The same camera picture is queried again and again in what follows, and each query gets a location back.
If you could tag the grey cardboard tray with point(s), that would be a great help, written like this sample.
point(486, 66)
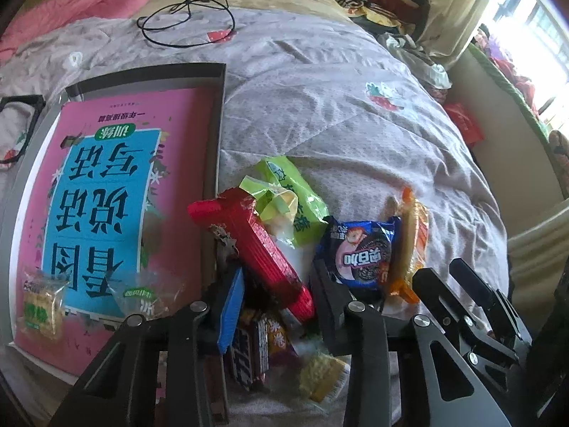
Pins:
point(155, 75)

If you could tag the colourful clothes on windowsill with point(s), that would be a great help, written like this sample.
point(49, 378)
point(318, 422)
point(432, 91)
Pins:
point(506, 62)

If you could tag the grey-pink printed quilt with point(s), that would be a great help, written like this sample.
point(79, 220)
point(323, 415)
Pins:
point(311, 98)

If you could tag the yellow wafer packet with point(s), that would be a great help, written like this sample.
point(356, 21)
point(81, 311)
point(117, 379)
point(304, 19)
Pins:
point(322, 376)

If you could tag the small clear green-label packet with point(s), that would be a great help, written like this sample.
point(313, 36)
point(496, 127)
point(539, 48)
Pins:
point(138, 296)

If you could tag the pink blanket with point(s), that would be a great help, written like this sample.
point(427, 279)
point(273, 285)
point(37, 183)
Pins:
point(89, 4)

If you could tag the blue cookie packet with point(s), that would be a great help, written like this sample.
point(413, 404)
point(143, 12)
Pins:
point(360, 258)

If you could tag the dark chocolate bar packet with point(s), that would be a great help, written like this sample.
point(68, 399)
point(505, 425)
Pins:
point(249, 351)

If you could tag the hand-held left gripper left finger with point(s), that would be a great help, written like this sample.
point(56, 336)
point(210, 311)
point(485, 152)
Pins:
point(231, 316)

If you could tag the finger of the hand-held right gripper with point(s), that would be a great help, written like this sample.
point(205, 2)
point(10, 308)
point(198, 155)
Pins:
point(480, 284)
point(466, 333)

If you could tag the window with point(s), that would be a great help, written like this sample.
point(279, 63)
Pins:
point(538, 22)

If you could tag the green snack packet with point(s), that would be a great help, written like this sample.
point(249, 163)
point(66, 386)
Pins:
point(293, 187)

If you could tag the small clear cracker packet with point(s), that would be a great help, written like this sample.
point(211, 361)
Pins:
point(42, 307)

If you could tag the orange cracker packet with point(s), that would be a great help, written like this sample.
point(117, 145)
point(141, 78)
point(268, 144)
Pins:
point(415, 235)

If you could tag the small orange candy packet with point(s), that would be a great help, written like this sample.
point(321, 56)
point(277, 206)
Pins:
point(278, 336)

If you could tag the green windowsill mat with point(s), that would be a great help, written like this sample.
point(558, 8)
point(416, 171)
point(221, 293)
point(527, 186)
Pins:
point(511, 93)

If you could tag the beige curtain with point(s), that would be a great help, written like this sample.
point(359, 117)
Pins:
point(462, 9)

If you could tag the long red snack packet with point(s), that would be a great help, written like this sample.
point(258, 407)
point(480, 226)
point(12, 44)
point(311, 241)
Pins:
point(266, 249)

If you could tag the white plastic bag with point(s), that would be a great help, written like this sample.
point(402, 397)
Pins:
point(426, 62)

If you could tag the black square plastic frame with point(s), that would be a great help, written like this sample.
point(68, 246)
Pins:
point(20, 99)

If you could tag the pink and blue book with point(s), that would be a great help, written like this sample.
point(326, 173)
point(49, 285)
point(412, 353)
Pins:
point(111, 187)

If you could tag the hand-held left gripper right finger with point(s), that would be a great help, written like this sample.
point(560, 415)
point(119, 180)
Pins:
point(331, 316)

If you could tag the red plastic bag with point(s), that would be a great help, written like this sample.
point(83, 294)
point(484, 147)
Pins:
point(464, 124)

